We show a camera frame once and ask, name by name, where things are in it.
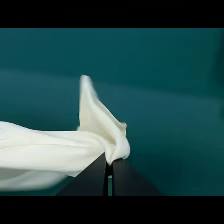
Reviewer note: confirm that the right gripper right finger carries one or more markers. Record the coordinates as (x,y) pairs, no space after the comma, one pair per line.
(128,181)

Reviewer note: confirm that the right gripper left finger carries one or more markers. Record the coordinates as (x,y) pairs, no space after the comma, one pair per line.
(93,181)

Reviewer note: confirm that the cream T-shirt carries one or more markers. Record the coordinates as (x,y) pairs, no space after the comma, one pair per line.
(50,150)

